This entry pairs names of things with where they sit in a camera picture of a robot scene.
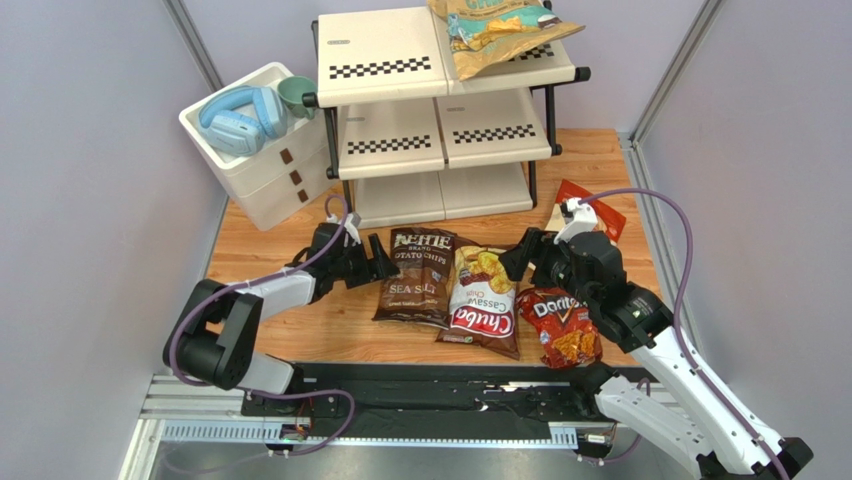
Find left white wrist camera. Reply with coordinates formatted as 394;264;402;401
326;213;362;247

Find Chuba cassava chips bag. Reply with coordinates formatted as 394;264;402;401
436;237;520;360

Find cream red cassava chips bag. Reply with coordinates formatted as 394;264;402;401
545;179;626;245

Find cream three-tier shelf rack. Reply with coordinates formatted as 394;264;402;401
305;6;591;228

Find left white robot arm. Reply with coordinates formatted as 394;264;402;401
162;220;400;396

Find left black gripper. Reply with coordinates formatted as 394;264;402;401
331;234;401;289

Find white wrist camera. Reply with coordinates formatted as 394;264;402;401
555;197;598;244
326;213;362;247

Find tan teal chips bag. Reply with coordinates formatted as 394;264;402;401
428;0;585;81

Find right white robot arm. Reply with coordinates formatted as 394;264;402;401
499;228;814;479

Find white stacked drawer unit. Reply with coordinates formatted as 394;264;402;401
179;95;336;231

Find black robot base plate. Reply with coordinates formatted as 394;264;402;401
241;362;649;441

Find green ceramic cup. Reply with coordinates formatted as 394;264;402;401
276;76;317;120

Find red Doritos bag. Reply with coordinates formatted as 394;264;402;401
515;287;603;370

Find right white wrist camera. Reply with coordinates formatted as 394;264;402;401
555;197;598;244

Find light blue headphones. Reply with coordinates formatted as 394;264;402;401
198;85;288;157

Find brown Kettle sea salt bag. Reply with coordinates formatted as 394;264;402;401
373;227;456;330

